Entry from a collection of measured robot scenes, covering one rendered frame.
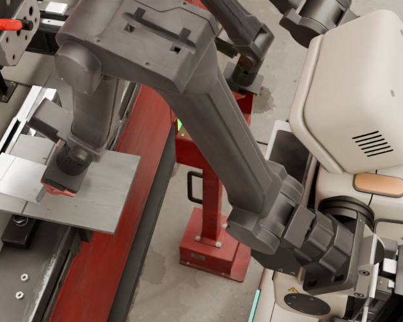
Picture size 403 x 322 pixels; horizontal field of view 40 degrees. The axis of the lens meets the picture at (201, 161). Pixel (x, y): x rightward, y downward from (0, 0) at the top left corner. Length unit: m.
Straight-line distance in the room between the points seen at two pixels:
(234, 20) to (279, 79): 1.47
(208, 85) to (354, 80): 0.30
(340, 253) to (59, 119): 0.48
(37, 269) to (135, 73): 0.76
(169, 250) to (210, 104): 1.64
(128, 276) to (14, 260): 0.90
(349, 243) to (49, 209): 0.57
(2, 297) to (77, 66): 0.75
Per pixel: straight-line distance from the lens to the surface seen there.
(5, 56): 1.08
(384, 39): 0.84
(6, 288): 1.20
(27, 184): 1.15
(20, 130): 1.24
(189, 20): 0.50
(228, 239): 2.04
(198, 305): 2.06
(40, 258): 1.21
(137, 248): 2.11
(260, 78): 1.45
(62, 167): 1.02
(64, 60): 0.52
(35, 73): 2.80
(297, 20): 1.05
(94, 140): 0.82
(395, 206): 0.87
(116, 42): 0.50
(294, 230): 0.78
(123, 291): 2.05
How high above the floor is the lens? 1.93
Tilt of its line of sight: 55 degrees down
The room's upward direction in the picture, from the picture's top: straight up
